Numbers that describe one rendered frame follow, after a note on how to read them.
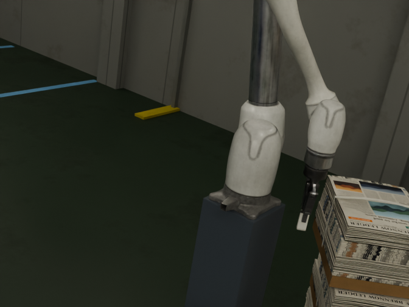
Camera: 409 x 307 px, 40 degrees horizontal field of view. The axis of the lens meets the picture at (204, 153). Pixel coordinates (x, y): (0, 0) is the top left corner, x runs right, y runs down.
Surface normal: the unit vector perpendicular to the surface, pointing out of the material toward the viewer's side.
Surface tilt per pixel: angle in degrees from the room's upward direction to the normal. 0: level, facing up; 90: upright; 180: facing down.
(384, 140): 90
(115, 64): 90
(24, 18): 90
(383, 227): 2
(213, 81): 90
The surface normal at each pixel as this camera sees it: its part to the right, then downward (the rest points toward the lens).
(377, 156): -0.61, 0.22
